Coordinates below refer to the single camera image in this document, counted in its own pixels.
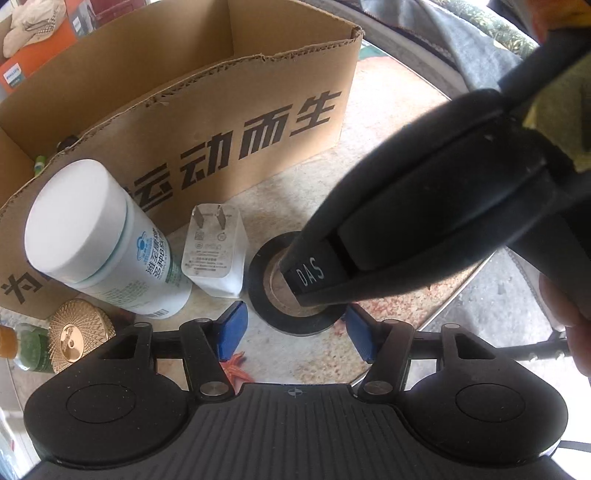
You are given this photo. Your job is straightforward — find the white charger plug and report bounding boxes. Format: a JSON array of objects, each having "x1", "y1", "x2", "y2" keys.
[{"x1": 181, "y1": 203, "x2": 246, "y2": 299}]

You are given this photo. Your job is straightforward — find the black tape roll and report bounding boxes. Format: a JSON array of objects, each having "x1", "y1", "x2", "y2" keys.
[{"x1": 249, "y1": 232, "x2": 345, "y2": 335}]

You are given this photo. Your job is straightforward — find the orange appliance box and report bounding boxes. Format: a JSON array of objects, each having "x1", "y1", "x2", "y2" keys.
[{"x1": 0, "y1": 0, "x2": 148, "y2": 95}]

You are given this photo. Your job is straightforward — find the green patterned quilt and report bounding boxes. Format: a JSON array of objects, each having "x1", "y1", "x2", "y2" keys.
[{"x1": 443, "y1": 0, "x2": 541, "y2": 51}]

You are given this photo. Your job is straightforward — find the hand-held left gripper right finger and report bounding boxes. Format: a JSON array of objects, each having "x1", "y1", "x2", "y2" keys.
[{"x1": 345, "y1": 305, "x2": 497, "y2": 401}]

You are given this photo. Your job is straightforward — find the grey blanket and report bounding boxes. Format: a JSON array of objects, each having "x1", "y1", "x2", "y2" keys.
[{"x1": 416, "y1": 0, "x2": 527, "y2": 93}]

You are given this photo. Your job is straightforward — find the white pill bottle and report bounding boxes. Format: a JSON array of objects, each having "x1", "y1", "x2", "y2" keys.
[{"x1": 24, "y1": 159, "x2": 193, "y2": 318}]

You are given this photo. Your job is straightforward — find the green dropper bottle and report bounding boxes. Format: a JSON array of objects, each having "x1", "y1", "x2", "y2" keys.
[{"x1": 0, "y1": 323, "x2": 54, "y2": 374}]

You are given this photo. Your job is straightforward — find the gold-capped dark bottle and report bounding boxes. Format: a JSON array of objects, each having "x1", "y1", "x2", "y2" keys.
[{"x1": 47, "y1": 299, "x2": 117, "y2": 376}]

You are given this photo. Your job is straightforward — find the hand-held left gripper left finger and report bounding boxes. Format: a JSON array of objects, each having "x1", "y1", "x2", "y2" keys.
[{"x1": 99, "y1": 300, "x2": 249, "y2": 401}]

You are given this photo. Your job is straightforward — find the brown cardboard box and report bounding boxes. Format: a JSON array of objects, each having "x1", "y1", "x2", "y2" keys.
[{"x1": 0, "y1": 0, "x2": 365, "y2": 319}]

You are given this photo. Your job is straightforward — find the person's right hand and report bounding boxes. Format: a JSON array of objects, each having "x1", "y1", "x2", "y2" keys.
[{"x1": 538, "y1": 272, "x2": 591, "y2": 384}]

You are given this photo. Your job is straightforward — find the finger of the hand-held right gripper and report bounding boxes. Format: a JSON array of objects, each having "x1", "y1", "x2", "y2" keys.
[{"x1": 281, "y1": 88, "x2": 555, "y2": 306}]

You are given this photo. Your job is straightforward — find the beige cloth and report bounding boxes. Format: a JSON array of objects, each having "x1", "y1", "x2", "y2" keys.
[{"x1": 2, "y1": 7, "x2": 65, "y2": 58}]

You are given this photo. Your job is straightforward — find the beach print table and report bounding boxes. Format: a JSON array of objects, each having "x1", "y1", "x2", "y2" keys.
[{"x1": 0, "y1": 39, "x2": 541, "y2": 388}]

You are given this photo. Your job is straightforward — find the dark bed frame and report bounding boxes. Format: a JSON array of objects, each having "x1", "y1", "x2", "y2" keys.
[{"x1": 362, "y1": 0, "x2": 467, "y2": 100}]

